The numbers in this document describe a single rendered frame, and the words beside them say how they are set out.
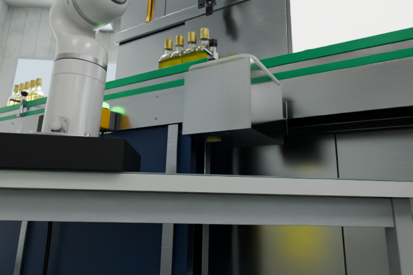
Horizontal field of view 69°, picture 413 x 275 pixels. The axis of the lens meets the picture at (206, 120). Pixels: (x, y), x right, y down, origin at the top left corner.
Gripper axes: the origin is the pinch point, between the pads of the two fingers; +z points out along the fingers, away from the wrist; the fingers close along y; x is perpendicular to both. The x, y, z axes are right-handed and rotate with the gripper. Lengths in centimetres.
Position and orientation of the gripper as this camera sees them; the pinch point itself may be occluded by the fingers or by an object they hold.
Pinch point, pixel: (205, 7)
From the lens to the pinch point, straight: 127.2
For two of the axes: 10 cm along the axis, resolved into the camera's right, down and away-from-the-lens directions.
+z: -0.2, 9.7, -2.4
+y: -5.2, -2.2, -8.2
